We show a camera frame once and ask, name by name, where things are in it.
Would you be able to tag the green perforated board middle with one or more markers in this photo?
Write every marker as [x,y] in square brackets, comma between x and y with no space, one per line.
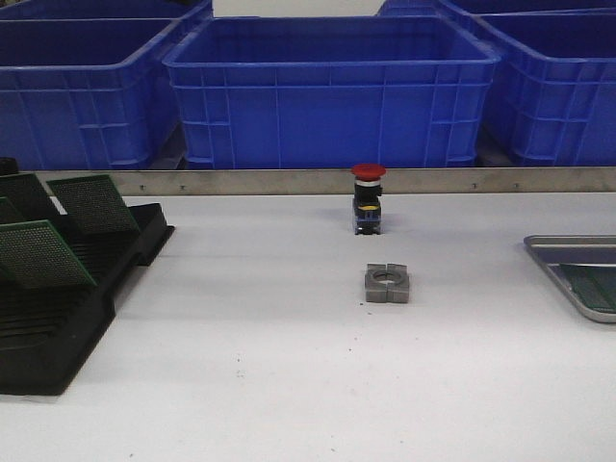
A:
[35,255]

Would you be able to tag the green perforated board rear left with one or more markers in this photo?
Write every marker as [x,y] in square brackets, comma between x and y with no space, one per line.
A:
[23,198]

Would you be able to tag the green perforated board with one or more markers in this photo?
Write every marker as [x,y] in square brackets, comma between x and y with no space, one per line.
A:
[23,198]
[593,285]
[94,204]
[35,255]

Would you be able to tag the black slotted board rack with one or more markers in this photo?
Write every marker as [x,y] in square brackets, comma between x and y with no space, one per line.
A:
[47,334]

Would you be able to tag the blue plastic crate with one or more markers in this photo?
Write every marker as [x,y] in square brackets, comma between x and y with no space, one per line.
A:
[552,101]
[329,92]
[86,93]

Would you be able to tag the green perforated board front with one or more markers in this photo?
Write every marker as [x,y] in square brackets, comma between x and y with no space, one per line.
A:
[593,285]

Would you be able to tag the far right blue crate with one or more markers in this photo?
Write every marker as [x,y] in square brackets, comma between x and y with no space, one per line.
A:
[466,7]

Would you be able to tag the right blue plastic crate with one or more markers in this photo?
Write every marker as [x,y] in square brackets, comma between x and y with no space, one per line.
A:
[552,101]

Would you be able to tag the green perforated board rear right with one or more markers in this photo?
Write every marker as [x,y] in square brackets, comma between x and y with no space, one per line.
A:
[94,204]

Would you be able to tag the left blue plastic crate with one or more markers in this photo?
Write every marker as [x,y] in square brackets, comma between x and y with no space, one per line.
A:
[86,93]

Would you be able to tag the centre blue plastic crate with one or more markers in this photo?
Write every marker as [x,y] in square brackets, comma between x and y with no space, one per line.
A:
[329,92]

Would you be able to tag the grey square metal nut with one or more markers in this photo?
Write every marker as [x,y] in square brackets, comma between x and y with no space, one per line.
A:
[387,283]

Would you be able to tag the silver metal tray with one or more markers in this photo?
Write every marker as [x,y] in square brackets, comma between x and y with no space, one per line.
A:
[550,252]

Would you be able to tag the far left blue crate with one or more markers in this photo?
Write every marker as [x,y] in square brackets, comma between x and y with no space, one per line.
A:
[106,9]

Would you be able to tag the red emergency stop button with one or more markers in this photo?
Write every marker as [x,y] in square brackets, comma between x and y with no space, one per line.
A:
[366,203]

